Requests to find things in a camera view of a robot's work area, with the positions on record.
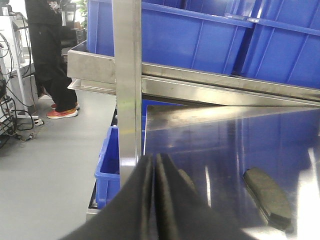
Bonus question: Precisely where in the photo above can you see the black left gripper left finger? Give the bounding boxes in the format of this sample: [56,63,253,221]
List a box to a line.
[59,154,154,240]

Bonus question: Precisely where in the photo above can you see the blue plastic bin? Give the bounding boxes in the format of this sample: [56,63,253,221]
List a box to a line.
[86,0,255,76]
[233,0,320,89]

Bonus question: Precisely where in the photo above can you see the grey brake pad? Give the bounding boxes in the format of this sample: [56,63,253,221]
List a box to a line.
[243,167,293,233]

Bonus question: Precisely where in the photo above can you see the person in black clothes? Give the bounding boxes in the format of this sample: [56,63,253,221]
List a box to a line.
[25,0,80,120]

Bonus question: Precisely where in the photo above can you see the white equipment cart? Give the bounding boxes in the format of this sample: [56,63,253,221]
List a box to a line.
[0,3,40,120]

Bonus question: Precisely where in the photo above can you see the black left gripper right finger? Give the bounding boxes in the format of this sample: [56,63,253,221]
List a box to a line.
[154,153,252,240]

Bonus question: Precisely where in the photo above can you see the blue plastic bin left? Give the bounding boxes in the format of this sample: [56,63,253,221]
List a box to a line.
[86,0,255,76]

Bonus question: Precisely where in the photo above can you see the blue bin lower shelf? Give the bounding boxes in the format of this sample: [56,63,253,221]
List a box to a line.
[94,99,151,210]

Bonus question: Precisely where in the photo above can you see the blue plastic bin right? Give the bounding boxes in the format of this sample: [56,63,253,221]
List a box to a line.
[233,0,320,89]

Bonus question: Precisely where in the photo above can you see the stainless steel rack frame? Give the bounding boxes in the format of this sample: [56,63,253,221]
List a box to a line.
[67,0,320,185]

